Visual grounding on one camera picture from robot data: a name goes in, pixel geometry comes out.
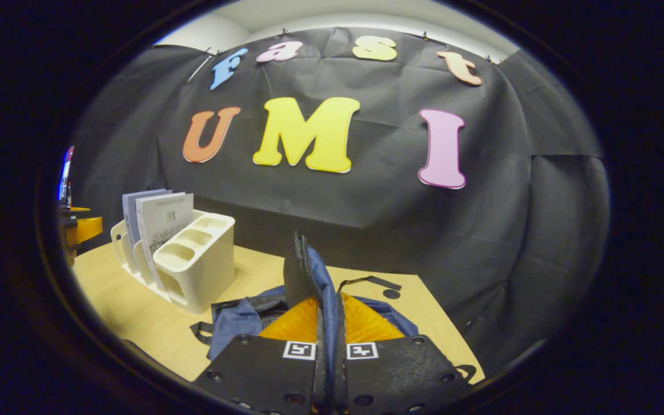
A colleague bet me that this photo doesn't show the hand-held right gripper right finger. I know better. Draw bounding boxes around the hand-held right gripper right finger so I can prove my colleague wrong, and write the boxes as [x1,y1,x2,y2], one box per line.
[335,292,474,415]

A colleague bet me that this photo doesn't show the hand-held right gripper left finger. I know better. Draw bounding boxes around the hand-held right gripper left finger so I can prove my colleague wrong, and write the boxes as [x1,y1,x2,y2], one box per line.
[193,296,324,415]

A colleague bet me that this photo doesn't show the purple-grey book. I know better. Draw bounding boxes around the purple-grey book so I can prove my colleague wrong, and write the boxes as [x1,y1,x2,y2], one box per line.
[122,188,171,248]

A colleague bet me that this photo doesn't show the blue schoolbag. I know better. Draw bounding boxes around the blue schoolbag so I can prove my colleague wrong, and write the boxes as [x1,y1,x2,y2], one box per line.
[190,231,419,415]

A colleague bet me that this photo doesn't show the white patterned book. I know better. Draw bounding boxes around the white patterned book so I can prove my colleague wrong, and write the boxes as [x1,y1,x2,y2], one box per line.
[135,193,194,289]

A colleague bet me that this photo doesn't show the cream plastic bookshelf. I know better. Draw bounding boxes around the cream plastic bookshelf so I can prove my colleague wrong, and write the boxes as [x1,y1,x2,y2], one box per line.
[110,209,236,315]

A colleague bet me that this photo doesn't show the computer monitor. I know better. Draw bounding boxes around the computer monitor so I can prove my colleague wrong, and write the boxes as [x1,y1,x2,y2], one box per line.
[58,146,75,205]

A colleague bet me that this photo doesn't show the black backdrop cloth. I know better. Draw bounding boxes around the black backdrop cloth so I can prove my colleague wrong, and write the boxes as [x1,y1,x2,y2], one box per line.
[70,26,610,375]

